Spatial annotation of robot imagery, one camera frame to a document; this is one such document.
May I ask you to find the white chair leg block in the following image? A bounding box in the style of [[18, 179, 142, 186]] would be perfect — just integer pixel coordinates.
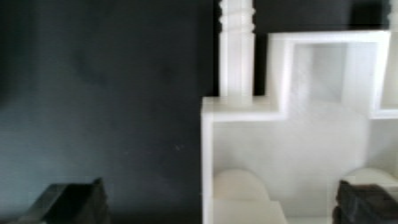
[[211, 169, 288, 224], [343, 168, 398, 187]]

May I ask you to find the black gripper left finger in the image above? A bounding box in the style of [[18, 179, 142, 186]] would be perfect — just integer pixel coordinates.
[[18, 178, 110, 224]]

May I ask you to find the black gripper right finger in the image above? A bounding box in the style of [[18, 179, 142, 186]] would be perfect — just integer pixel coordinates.
[[332, 181, 398, 224]]

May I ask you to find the white chair seat piece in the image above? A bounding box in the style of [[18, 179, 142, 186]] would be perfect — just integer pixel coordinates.
[[201, 0, 398, 224]]

